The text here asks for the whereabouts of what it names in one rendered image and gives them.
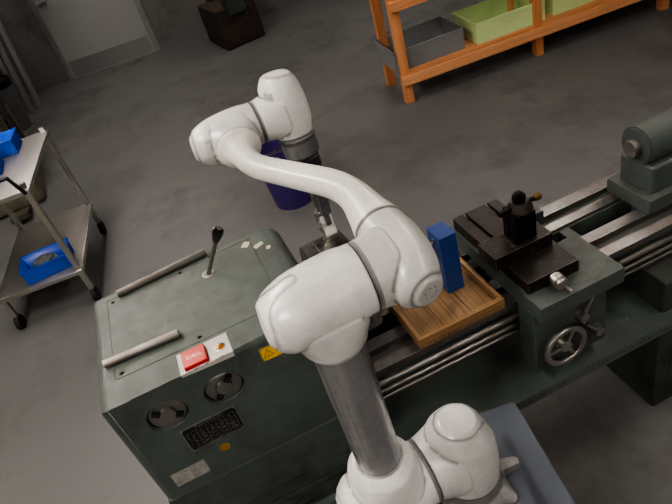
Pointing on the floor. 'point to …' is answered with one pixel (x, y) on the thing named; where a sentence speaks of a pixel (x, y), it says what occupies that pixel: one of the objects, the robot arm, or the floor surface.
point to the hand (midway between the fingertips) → (327, 222)
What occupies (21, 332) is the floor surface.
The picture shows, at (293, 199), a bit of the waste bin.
